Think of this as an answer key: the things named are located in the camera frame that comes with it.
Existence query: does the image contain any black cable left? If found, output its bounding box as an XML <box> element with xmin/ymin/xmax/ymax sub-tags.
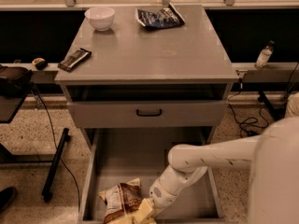
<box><xmin>32</xmin><ymin>85</ymin><xmax>82</xmax><ymax>210</ymax></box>

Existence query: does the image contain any black drawer handle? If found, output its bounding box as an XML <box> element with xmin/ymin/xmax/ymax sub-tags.
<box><xmin>135</xmin><ymin>109</ymin><xmax>163</xmax><ymax>117</ymax></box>

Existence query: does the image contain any dark snack bar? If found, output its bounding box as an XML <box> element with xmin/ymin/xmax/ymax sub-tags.
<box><xmin>58</xmin><ymin>48</ymin><xmax>92</xmax><ymax>72</ymax></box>

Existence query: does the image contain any black cable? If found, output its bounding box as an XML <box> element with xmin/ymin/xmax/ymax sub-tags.
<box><xmin>227</xmin><ymin>77</ymin><xmax>271</xmax><ymax>138</ymax></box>
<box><xmin>32</xmin><ymin>85</ymin><xmax>82</xmax><ymax>210</ymax></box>

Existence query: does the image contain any blue chip bag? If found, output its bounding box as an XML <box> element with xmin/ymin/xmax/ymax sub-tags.
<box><xmin>135</xmin><ymin>3</ymin><xmax>185</xmax><ymax>29</ymax></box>

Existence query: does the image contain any black shoe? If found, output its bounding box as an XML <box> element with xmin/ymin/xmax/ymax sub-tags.
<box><xmin>0</xmin><ymin>187</ymin><xmax>18</xmax><ymax>211</ymax></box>

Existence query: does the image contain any brown chip bag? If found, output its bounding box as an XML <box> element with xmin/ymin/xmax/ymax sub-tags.
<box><xmin>99</xmin><ymin>178</ymin><xmax>143</xmax><ymax>224</ymax></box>

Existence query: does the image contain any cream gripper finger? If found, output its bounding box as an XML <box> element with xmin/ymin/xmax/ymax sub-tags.
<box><xmin>108</xmin><ymin>213</ymin><xmax>135</xmax><ymax>224</ymax></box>

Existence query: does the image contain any black bag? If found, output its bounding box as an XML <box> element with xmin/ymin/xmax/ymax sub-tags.
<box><xmin>0</xmin><ymin>65</ymin><xmax>33</xmax><ymax>97</ymax></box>

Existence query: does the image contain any beige trouser leg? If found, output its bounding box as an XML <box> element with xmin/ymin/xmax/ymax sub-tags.
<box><xmin>285</xmin><ymin>92</ymin><xmax>299</xmax><ymax>118</ymax></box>

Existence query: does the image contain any black cable right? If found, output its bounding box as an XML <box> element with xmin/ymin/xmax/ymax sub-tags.
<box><xmin>227</xmin><ymin>77</ymin><xmax>271</xmax><ymax>138</ymax></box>

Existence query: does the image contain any grey upper drawer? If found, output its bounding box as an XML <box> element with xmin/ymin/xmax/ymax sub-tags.
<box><xmin>64</xmin><ymin>85</ymin><xmax>227</xmax><ymax>128</ymax></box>

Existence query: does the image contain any grey open middle drawer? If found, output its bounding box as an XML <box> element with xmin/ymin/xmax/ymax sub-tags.
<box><xmin>78</xmin><ymin>128</ymin><xmax>225</xmax><ymax>224</ymax></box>

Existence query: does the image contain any small tape measure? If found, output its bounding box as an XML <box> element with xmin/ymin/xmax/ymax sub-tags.
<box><xmin>32</xmin><ymin>58</ymin><xmax>48</xmax><ymax>70</ymax></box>

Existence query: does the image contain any grey drawer cabinet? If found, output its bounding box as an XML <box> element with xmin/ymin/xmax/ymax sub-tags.
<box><xmin>55</xmin><ymin>5</ymin><xmax>237</xmax><ymax>144</ymax></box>

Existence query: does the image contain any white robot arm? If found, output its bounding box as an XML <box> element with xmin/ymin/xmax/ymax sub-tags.
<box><xmin>111</xmin><ymin>118</ymin><xmax>299</xmax><ymax>224</ymax></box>

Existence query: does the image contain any white bowl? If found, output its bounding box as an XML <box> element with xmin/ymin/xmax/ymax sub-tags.
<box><xmin>84</xmin><ymin>7</ymin><xmax>115</xmax><ymax>31</ymax></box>

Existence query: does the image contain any clear plastic bottle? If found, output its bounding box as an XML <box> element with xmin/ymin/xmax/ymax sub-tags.
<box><xmin>254</xmin><ymin>40</ymin><xmax>275</xmax><ymax>69</ymax></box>

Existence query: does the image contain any black power adapter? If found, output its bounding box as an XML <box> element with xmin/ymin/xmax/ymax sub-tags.
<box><xmin>247</xmin><ymin>131</ymin><xmax>259</xmax><ymax>137</ymax></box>

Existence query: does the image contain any black stand leg right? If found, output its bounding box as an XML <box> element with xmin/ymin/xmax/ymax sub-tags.
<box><xmin>258</xmin><ymin>91</ymin><xmax>279</xmax><ymax>120</ymax></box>

